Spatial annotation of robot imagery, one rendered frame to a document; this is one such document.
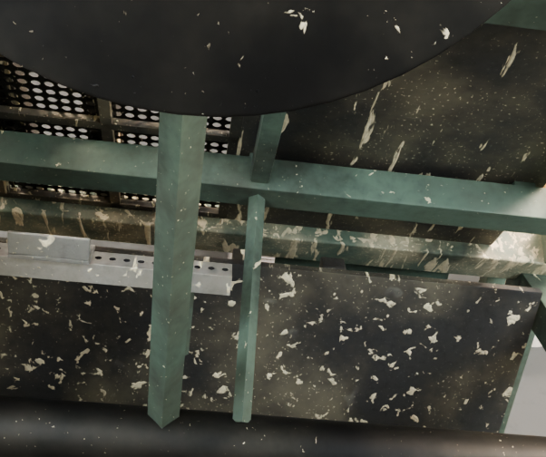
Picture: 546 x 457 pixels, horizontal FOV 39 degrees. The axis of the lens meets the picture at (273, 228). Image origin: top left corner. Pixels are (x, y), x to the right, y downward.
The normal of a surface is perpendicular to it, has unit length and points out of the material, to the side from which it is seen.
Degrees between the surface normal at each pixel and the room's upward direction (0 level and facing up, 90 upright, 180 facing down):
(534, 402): 0
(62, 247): 90
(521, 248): 39
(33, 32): 90
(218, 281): 90
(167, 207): 104
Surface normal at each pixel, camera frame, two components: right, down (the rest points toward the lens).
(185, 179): 0.70, 0.57
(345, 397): 0.04, 0.43
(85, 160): 0.13, -0.44
